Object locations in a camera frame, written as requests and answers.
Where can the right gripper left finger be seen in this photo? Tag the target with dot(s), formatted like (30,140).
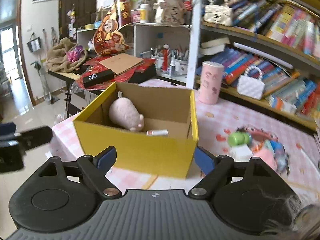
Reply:
(94,169)

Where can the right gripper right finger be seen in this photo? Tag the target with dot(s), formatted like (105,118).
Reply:
(216,171)

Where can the green caterpillar toy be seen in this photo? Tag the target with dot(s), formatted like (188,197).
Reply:
(239,138)

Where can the large pink plush toy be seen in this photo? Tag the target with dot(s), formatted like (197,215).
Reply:
(123,113)

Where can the grey blue toy figure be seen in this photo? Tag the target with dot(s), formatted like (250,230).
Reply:
(282,161)

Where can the white pink lip balm tube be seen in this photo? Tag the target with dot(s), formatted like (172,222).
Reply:
(158,132)

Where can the small pink plush chick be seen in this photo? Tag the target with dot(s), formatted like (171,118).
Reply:
(267,156)

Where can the blue toy block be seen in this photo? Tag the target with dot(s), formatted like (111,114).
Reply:
(277,146)

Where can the pink printed table mat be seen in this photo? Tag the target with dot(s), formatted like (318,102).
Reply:
(215,123)

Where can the yellow cardboard box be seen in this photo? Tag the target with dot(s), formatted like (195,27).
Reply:
(171,108)

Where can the white quilted pearl purse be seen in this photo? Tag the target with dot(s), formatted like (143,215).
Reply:
(249,86)

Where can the black rectangular box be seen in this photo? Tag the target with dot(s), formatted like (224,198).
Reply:
(97,78)

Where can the brown plush blanket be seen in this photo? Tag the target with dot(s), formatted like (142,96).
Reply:
(66,56)

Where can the pink cylindrical container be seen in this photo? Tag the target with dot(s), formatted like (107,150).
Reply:
(210,82)

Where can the orange white blue carton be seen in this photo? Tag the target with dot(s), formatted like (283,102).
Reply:
(281,105)

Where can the brown flat cardboard sheet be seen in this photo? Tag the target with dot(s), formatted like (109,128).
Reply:
(120,63)

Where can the red cartoon paper decoration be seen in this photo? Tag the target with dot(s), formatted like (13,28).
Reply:
(108,40)

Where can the white cubby shelf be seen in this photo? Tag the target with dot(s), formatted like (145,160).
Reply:
(146,40)

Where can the wooden bookshelf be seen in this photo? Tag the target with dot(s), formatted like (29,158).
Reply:
(292,56)

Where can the cream quilted purse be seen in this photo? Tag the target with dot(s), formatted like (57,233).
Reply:
(218,14)

